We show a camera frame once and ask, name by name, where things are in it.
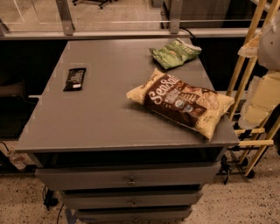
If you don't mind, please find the brown sea salt chip bag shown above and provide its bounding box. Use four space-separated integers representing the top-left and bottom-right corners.
126 69 235 140

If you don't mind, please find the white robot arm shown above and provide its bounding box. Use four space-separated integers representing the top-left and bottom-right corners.
258 11 280 71

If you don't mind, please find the green chip bag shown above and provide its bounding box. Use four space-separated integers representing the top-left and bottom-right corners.
150 38 202 70

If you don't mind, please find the black rxbar chocolate bar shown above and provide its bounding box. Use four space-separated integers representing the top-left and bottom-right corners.
64 67 87 92

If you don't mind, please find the grey drawer cabinet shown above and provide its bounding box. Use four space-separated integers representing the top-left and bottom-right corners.
17 38 238 224

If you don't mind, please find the grey metal railing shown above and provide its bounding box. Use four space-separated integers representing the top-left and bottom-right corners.
0 0 256 39

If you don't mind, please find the black office chair base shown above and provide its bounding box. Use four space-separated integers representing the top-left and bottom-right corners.
71 0 113 10

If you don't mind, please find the yellow wooden rack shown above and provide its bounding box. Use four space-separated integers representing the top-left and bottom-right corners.
227 0 280 179

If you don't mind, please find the black power cable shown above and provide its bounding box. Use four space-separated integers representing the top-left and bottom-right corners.
178 26 200 46

